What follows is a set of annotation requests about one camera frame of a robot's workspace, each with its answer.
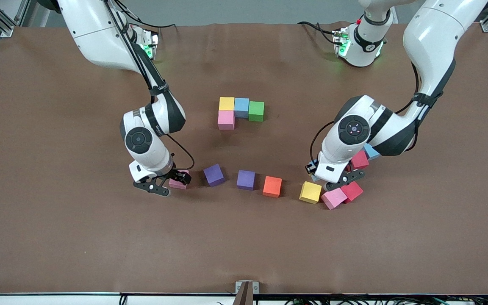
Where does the pink foam cube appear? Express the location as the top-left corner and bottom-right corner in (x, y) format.
(321, 186), (348, 210)
(169, 170), (189, 190)
(217, 110), (235, 130)

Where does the green foam cube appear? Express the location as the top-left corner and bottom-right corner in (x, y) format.
(248, 101), (265, 122)

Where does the red foam cube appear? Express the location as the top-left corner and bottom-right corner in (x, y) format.
(351, 151), (370, 170)
(340, 180), (364, 204)

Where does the purple foam cube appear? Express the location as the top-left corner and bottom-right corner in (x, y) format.
(236, 170), (256, 191)
(203, 164), (226, 187)

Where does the orange foam cube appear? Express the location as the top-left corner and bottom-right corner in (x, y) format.
(263, 176), (283, 198)

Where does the brown table cover sheet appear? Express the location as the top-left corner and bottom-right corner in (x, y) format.
(0, 21), (488, 295)

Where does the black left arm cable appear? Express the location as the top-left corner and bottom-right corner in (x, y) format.
(309, 61), (420, 164)

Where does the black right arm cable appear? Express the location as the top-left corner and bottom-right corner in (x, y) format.
(102, 0), (196, 170)

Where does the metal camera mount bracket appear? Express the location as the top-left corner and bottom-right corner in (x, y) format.
(234, 280), (260, 305)

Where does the black arm base cable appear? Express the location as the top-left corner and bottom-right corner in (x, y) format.
(297, 20), (342, 45)

